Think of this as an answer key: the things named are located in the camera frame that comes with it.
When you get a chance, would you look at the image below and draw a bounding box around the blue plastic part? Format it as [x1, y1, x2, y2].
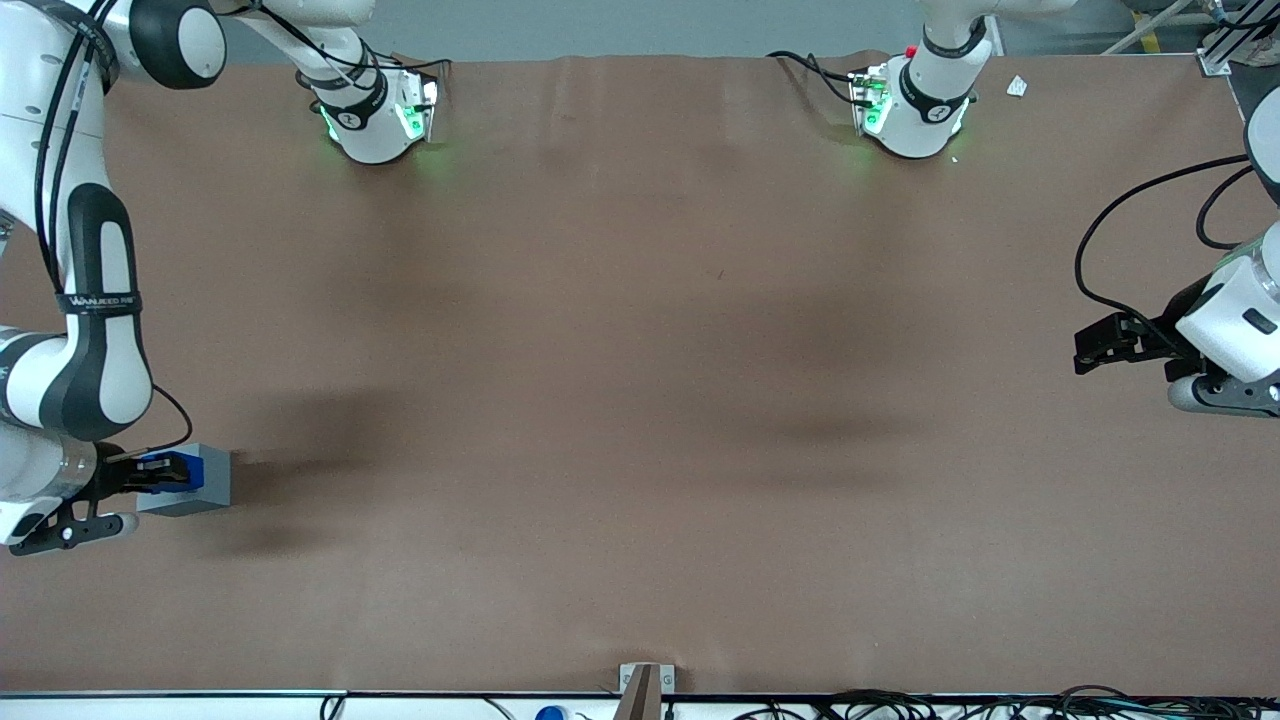
[138, 450, 207, 494]

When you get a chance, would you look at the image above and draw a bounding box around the gray block base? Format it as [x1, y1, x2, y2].
[135, 442, 234, 519]

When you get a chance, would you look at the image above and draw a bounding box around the beige tube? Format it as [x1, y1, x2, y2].
[1100, 0, 1196, 57]

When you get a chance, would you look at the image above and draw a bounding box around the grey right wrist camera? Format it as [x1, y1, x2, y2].
[8, 511, 141, 558]

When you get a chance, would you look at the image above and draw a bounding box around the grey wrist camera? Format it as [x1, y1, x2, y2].
[8, 511, 141, 558]
[1167, 373, 1280, 418]

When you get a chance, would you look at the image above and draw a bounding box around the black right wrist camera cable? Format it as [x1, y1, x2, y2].
[108, 384, 194, 461]

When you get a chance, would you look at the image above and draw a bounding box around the long black left wrist cable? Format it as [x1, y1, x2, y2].
[1074, 154, 1253, 341]

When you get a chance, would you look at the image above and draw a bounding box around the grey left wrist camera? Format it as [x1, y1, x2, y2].
[1167, 373, 1280, 418]

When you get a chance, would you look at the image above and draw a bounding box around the short black looped cable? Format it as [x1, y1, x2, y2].
[1195, 165, 1257, 251]

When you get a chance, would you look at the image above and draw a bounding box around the black velcro strap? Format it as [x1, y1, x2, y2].
[54, 289, 144, 317]

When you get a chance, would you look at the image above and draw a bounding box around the white table edge rail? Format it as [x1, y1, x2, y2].
[0, 690, 1280, 720]

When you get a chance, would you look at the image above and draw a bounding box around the aluminium profile frame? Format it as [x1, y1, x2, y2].
[1197, 0, 1280, 77]

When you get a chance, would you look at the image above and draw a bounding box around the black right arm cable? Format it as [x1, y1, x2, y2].
[33, 0, 123, 293]

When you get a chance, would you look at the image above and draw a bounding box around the black cable bundle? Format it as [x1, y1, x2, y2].
[730, 685, 1280, 720]

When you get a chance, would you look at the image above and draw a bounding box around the black left base cable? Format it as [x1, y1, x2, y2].
[766, 50, 863, 107]

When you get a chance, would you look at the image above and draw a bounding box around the metal bracket with brown post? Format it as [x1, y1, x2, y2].
[618, 662, 677, 720]

